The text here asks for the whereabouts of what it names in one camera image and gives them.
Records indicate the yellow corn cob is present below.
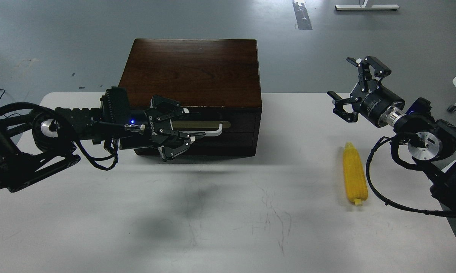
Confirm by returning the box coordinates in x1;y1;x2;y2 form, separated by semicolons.
343;141;368;206

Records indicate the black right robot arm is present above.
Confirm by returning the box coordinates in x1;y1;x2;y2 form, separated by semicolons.
327;56;456;219

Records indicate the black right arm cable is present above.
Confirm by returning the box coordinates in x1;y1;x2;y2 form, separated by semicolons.
366;136;456;219

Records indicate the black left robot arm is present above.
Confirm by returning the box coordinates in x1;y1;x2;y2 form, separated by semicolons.
0;87;207;193

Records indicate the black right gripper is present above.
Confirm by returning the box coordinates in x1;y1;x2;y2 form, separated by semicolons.
327;56;405;128

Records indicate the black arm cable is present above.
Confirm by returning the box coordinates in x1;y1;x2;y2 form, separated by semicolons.
72;138;119;171
366;136;456;219

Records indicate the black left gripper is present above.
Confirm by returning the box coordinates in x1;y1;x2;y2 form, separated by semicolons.
119;95;206;162

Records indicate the black floor tape strip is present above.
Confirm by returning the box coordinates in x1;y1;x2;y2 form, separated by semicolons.
292;0;313;30

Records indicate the dark wooden drawer cabinet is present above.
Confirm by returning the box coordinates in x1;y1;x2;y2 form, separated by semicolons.
118;38;262;157

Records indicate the white table leg base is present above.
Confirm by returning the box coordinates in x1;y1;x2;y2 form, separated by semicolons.
334;0;399;11

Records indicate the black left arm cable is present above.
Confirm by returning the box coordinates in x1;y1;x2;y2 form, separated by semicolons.
72;138;119;171

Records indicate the wooden drawer with white handle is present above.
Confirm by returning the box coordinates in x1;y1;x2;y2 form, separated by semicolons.
172;109;259;133

